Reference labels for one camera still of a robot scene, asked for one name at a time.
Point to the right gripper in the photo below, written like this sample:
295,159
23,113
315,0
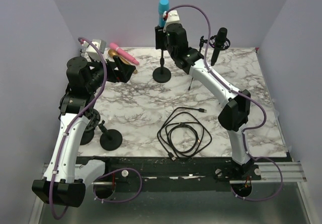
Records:
159,35

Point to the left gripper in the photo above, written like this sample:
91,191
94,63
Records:
123,74

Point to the pink microphone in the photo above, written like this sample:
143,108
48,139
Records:
123,53

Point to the gold microphone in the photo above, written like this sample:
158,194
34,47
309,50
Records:
117,65

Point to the blue microphone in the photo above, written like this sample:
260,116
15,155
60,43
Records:
163,6

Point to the shock mount mic stand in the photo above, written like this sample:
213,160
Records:
110,139

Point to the short black mic stand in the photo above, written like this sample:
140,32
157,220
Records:
87,137

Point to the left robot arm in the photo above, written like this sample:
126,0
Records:
63,183

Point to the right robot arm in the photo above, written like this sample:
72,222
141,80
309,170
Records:
235,103

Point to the tall black mic stand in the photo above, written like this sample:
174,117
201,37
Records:
161,74

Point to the black condenser microphone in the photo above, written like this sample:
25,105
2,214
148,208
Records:
219,42

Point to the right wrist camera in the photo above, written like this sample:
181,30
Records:
170,18

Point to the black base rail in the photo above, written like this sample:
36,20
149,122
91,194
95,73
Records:
161,174

